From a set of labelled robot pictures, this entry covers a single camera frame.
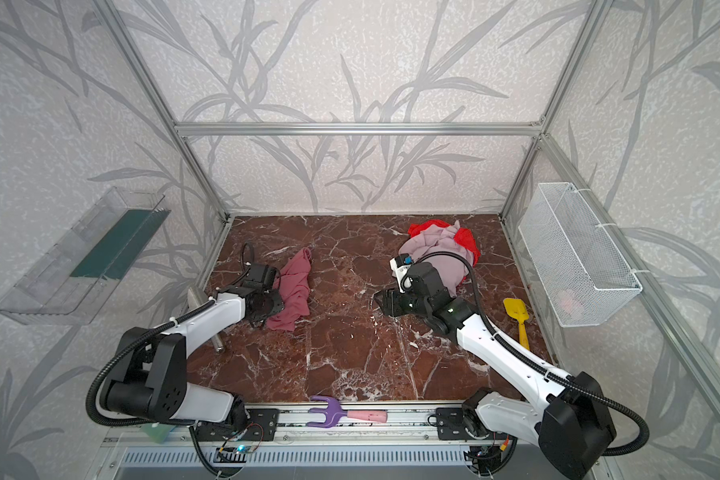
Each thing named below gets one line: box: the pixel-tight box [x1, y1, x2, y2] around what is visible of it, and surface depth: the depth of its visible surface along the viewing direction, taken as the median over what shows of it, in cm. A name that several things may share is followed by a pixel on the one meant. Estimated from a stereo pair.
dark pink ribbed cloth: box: [266, 247, 312, 332], surface depth 93 cm
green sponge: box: [141, 423, 176, 444], surface depth 72 cm
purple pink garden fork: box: [306, 395, 388, 428], surface depth 76 cm
